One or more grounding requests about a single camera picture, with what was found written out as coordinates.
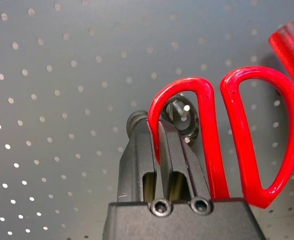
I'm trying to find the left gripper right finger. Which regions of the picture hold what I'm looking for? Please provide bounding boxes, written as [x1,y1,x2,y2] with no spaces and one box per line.
[158,119,211,201]

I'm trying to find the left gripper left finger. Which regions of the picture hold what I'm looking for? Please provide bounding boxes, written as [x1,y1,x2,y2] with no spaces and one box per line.
[118,124,160,203]

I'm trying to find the red handled scissors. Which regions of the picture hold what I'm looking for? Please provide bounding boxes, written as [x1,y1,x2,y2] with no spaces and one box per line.
[146,65,294,210]

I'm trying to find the grey perforated pegboard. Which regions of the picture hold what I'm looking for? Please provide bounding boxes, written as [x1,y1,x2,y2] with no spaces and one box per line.
[0,0,294,240]

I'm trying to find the metal peg hook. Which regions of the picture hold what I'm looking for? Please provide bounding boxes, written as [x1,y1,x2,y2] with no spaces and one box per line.
[168,99,191,123]

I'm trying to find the black handled scissors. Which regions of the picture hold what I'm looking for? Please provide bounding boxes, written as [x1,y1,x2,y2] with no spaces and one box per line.
[126,96,200,146]

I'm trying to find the red handled screwdriver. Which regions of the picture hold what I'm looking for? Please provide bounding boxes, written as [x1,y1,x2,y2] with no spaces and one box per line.
[269,21,294,93]

